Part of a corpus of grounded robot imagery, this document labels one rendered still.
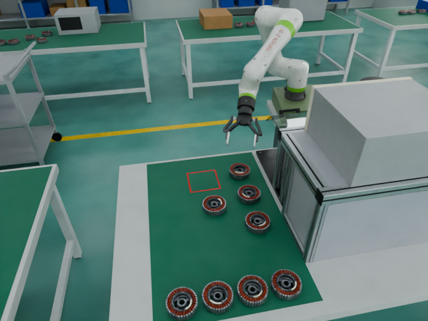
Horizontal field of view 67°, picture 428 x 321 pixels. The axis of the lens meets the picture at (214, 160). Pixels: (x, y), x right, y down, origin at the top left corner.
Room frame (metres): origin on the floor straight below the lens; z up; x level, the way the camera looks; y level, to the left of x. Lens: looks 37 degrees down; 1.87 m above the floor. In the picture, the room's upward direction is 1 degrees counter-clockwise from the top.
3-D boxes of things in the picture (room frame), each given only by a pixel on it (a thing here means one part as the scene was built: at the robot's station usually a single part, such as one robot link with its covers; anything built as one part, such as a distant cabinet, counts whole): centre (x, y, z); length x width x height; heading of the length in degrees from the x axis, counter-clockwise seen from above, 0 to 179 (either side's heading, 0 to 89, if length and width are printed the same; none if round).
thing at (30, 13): (6.99, 3.52, 0.41); 0.42 x 0.42 x 0.26; 8
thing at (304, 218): (0.93, -0.35, 0.91); 0.28 x 0.03 x 0.32; 10
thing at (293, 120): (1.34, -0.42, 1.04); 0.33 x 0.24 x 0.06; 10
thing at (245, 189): (1.18, -0.17, 0.77); 0.11 x 0.11 x 0.04
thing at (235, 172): (1.36, -0.14, 0.77); 0.11 x 0.11 x 0.04
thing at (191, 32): (4.34, -0.67, 0.37); 2.20 x 0.90 x 0.75; 100
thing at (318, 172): (1.07, -0.66, 1.09); 0.68 x 0.44 x 0.05; 100
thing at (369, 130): (1.06, -0.64, 1.22); 0.44 x 0.39 x 0.20; 100
